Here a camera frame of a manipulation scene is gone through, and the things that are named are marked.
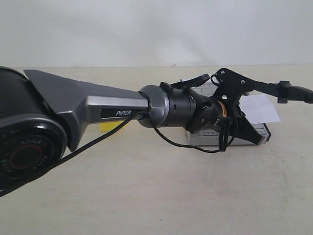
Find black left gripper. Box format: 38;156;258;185
215;99;262;145

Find white paper sheet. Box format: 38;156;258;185
239;94;281;124

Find black cutter blade arm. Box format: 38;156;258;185
255;81;313;104

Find yellow cube block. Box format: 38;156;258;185
99;121;125;133

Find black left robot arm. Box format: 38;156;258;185
0;67;263;195

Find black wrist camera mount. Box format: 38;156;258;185
211;68;256;104

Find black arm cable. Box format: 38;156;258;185
0;73;235;198

